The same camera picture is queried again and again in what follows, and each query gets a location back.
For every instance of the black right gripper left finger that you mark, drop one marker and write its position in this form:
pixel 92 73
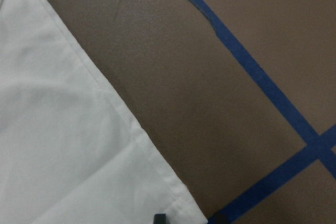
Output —
pixel 159 219

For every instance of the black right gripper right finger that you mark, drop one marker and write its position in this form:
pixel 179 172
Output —
pixel 218 219

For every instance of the white long-sleeve printed shirt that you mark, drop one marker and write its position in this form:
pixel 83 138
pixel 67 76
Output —
pixel 71 150

